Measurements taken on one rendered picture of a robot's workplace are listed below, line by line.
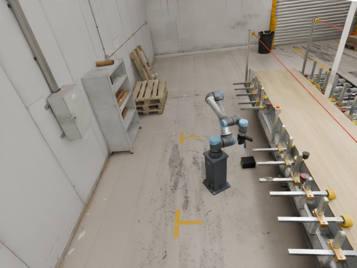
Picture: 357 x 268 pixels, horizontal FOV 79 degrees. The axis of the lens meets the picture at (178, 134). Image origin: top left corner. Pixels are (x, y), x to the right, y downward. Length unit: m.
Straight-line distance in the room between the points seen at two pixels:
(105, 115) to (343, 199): 3.33
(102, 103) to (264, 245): 3.04
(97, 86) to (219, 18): 6.86
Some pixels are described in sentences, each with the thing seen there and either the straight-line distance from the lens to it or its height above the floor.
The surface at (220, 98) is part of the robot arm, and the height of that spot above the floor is 1.30.
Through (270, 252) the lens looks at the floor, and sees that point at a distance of 2.93.
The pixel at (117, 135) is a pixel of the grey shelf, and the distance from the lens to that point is 4.06.
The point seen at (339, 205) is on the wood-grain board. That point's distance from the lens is 2.32.
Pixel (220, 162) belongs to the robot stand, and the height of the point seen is 0.54.
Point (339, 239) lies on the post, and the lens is 1.88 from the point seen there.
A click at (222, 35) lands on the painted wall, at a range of 9.74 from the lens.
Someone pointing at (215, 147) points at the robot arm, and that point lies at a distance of 2.82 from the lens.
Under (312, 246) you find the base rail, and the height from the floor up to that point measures 0.70.
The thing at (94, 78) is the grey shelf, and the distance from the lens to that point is 3.63.
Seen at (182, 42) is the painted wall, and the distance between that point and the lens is 9.71.
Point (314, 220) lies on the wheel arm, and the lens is 2.06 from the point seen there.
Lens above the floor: 2.57
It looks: 35 degrees down
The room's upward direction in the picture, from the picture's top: 8 degrees counter-clockwise
